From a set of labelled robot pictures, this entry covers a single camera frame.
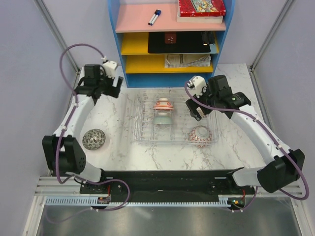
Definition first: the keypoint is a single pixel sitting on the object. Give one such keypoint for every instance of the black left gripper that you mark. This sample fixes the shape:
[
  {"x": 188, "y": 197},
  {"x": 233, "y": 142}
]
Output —
[{"x": 112, "y": 91}]

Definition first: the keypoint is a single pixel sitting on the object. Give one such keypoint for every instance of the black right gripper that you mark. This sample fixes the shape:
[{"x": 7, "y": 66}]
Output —
[{"x": 192, "y": 105}]

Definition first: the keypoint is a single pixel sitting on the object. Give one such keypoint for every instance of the blue triangle patterned bowl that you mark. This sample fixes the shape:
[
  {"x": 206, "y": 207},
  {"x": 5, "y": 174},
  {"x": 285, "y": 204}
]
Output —
[{"x": 200, "y": 136}]

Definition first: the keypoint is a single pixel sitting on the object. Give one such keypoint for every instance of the orange floral patterned bowl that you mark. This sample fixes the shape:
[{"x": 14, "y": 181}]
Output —
[{"x": 163, "y": 104}]

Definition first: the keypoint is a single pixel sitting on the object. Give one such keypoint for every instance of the pale green bowl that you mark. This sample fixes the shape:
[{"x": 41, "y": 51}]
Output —
[{"x": 162, "y": 119}]

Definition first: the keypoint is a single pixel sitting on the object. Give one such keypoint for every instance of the grey mosaic patterned bowl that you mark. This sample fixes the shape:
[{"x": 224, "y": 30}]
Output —
[{"x": 93, "y": 139}]

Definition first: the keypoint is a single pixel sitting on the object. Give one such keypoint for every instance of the brown geometric patterned bowl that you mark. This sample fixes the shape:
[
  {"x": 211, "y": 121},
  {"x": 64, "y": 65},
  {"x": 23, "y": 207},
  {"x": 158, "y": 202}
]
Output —
[{"x": 200, "y": 112}]

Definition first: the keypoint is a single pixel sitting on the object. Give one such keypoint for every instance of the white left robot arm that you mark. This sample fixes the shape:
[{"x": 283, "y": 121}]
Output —
[{"x": 63, "y": 153}]

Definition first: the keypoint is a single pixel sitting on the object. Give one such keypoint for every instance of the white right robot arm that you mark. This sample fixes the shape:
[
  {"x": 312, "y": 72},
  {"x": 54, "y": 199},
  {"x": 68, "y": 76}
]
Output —
[{"x": 283, "y": 165}]

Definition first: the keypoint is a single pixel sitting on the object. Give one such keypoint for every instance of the blue and yellow shelf unit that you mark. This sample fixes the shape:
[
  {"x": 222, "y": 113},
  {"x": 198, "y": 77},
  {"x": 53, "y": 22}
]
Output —
[{"x": 130, "y": 27}]

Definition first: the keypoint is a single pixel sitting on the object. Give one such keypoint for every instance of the folded newspaper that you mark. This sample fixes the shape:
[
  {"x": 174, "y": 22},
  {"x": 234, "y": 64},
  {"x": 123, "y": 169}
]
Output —
[{"x": 187, "y": 60}]

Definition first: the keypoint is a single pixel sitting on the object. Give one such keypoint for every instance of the black device on shelf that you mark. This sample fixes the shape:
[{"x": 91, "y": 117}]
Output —
[{"x": 208, "y": 38}]

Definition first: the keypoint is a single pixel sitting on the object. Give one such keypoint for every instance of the blue capped marker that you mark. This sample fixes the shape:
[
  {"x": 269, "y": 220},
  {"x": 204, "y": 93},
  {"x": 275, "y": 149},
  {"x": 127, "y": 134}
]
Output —
[{"x": 157, "y": 12}]

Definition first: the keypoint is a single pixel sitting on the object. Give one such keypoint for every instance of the white thick book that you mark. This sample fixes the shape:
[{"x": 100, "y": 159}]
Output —
[{"x": 191, "y": 19}]

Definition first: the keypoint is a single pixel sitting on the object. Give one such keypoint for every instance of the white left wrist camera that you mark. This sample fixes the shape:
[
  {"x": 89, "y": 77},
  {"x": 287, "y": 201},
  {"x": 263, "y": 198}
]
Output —
[{"x": 110, "y": 68}]

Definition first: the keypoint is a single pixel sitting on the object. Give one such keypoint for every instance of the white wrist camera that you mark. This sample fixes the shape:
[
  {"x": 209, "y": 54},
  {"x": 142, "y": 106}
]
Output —
[
  {"x": 110, "y": 68},
  {"x": 198, "y": 85}
]

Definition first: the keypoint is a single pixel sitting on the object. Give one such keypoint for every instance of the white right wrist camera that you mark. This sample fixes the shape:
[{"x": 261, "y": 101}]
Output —
[{"x": 198, "y": 85}]

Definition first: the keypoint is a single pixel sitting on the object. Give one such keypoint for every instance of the white wire dish rack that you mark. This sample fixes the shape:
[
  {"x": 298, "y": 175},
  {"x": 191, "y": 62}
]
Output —
[{"x": 183, "y": 123}]

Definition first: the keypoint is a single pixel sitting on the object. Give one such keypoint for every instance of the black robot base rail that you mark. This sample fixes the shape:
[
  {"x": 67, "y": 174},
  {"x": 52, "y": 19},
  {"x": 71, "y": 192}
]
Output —
[{"x": 167, "y": 185}]

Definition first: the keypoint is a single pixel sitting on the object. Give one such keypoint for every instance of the aluminium frame post left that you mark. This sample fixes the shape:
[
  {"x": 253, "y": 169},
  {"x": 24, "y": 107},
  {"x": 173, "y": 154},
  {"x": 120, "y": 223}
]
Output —
[{"x": 43, "y": 9}]

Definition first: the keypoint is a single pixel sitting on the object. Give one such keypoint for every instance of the aluminium frame post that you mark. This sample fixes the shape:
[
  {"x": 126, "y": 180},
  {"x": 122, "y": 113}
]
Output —
[
  {"x": 272, "y": 32},
  {"x": 43, "y": 9}
]

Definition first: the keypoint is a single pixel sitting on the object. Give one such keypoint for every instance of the light blue cable duct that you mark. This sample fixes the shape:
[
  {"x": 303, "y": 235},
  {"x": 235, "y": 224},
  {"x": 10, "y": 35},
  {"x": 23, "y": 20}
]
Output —
[{"x": 94, "y": 201}]

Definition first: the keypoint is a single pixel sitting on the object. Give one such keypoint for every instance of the aluminium frame post right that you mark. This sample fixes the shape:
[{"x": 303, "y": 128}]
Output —
[{"x": 272, "y": 32}]

